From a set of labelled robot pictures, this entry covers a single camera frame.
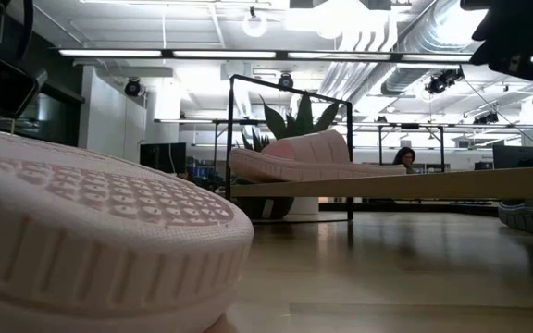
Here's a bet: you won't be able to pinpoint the pink slide sandal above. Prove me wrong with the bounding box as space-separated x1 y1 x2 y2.
228 129 407 183
0 126 255 333

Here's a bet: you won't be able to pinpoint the black computer monitor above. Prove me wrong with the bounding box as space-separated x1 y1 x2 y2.
139 142 188 175
491 144 533 170

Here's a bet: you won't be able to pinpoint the person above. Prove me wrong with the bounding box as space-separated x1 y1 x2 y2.
390 146 417 175

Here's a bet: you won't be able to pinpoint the overhead LED light bar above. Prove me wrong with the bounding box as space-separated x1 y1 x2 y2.
56 47 533 65

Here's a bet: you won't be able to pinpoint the snake plant in white pot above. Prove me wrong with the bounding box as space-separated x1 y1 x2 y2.
259 93 341 216

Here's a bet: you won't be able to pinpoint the succulents in dark bowl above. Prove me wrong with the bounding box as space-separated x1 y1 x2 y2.
233 129 296 221

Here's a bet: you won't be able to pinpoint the black overhead camera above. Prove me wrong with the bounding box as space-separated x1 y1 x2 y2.
424 67 465 96

